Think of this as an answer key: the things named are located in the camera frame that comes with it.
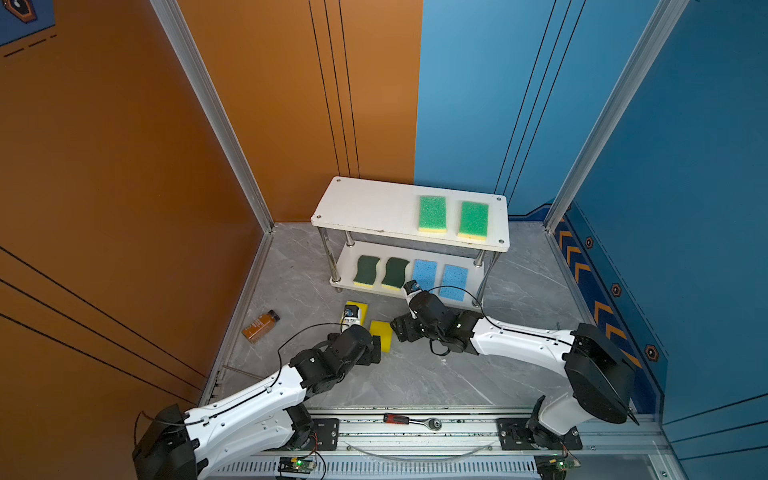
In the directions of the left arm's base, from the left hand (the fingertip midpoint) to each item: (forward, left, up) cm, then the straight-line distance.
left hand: (368, 337), depth 82 cm
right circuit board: (-28, -46, -9) cm, 54 cm away
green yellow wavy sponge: (+22, -7, -1) cm, 24 cm away
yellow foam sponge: (+12, +3, -7) cm, 14 cm away
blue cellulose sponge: (+21, -26, +1) cm, 33 cm away
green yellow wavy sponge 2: (+21, +2, +1) cm, 21 cm away
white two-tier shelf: (+15, -7, +25) cm, 30 cm away
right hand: (+5, -9, +1) cm, 10 cm away
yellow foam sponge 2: (+5, -4, -6) cm, 9 cm away
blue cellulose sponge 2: (+22, -17, -1) cm, 28 cm away
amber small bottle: (+5, +33, -5) cm, 34 cm away
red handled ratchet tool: (-20, -17, -6) cm, 27 cm away
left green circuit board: (-28, +16, -10) cm, 34 cm away
